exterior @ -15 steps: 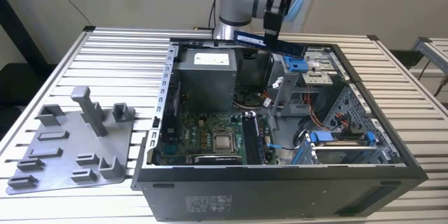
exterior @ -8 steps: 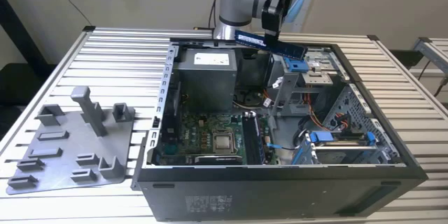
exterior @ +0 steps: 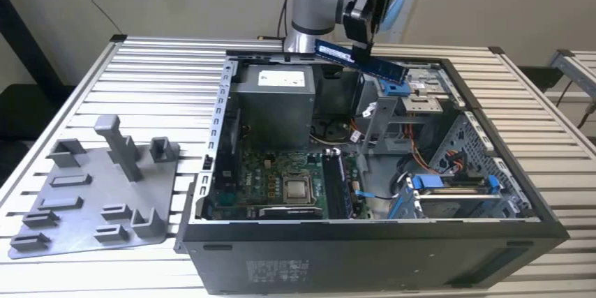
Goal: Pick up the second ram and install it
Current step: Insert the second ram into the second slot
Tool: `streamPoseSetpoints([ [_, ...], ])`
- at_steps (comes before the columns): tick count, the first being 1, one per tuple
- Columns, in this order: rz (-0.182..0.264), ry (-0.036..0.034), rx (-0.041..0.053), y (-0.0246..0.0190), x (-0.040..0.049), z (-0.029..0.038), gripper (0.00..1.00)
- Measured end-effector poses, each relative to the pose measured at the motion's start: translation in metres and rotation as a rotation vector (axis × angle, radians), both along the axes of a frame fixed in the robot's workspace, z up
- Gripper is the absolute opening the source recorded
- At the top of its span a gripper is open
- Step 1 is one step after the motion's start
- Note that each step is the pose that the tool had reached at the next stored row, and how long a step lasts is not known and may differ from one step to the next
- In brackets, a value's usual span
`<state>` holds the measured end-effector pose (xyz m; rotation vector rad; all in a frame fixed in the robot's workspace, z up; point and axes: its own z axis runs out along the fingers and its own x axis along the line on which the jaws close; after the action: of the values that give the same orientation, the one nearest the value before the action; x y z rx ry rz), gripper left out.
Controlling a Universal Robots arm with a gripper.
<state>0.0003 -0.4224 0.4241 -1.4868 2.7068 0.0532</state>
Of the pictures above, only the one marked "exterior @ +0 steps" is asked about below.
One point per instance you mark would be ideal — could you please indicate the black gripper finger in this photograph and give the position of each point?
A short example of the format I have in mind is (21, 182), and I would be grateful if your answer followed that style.
(361, 52)

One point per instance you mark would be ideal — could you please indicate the blue RAM stick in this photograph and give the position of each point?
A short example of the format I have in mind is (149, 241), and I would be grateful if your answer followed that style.
(388, 69)

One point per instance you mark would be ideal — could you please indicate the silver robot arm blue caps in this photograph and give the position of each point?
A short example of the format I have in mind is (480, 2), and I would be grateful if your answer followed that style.
(312, 8)

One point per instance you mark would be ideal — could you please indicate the blue drive latch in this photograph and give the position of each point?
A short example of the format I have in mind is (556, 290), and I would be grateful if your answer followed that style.
(393, 89)

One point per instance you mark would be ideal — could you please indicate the silver drive bay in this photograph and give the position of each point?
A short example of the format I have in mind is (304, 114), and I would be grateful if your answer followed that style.
(421, 102)

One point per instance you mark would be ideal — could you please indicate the black cooler fan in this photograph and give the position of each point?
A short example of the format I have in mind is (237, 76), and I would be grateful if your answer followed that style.
(332, 130)

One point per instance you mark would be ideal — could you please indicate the grey power supply unit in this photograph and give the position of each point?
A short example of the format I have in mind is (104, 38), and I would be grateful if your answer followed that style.
(274, 116)

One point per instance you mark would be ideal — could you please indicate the perforated metal drive cage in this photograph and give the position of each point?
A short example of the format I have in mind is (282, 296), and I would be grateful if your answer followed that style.
(469, 144)

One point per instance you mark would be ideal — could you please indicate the black box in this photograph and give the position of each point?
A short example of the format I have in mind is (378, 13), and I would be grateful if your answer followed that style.
(540, 78)

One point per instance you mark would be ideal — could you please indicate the blue disk carrier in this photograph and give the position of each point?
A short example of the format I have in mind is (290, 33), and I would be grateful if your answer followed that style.
(428, 181)

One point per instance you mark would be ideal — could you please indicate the green motherboard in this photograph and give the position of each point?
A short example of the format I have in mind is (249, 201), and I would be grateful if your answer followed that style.
(260, 169)

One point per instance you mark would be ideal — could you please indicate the silver CPU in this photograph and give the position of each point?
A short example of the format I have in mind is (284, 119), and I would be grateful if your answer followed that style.
(297, 191)

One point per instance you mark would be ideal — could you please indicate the black graphics card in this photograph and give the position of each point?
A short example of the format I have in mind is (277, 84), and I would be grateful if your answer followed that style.
(288, 212)

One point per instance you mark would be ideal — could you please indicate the black PC case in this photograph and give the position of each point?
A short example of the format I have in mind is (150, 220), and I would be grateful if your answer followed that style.
(349, 263)

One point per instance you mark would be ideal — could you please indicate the grey parts rack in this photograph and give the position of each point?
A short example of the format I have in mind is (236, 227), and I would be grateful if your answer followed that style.
(102, 203)

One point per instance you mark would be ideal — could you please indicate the black slanted bar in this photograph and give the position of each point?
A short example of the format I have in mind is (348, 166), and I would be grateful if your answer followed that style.
(28, 39)

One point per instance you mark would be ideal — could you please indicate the aluminium frame side table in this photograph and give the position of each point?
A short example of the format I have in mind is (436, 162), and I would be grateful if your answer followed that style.
(572, 64)

